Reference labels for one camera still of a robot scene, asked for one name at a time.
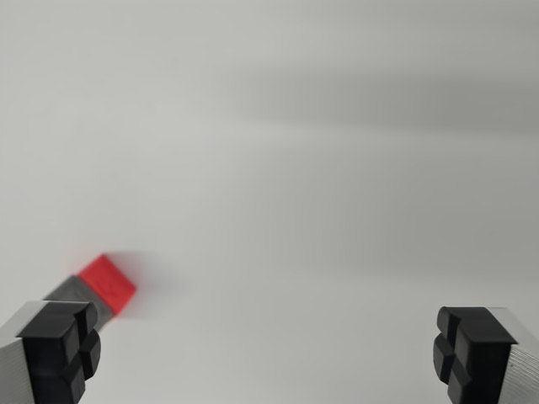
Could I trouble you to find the gripper right finger with silver black pad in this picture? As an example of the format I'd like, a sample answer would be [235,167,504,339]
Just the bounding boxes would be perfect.
[432,306,539,404]

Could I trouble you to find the grey embossed number cube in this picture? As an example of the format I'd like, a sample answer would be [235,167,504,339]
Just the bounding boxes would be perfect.
[43,274,113,334]

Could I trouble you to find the gripper left finger with silver black pad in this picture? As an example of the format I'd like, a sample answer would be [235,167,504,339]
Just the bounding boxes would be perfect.
[0,299,103,404]

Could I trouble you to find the red embossed cube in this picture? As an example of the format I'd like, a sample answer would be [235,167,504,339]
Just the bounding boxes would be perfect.
[76,252,137,317]

